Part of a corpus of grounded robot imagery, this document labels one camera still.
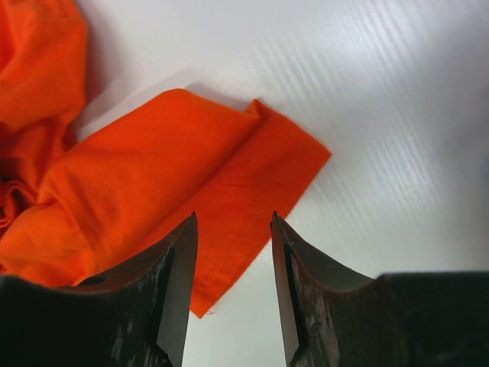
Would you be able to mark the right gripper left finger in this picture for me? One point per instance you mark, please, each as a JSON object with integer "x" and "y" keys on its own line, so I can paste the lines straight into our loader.
{"x": 135, "y": 314}

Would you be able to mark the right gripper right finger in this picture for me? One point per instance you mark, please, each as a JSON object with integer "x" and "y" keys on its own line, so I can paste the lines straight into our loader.
{"x": 331, "y": 315}

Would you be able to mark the orange t shirt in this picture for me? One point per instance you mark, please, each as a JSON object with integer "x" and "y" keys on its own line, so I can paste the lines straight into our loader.
{"x": 70, "y": 209}

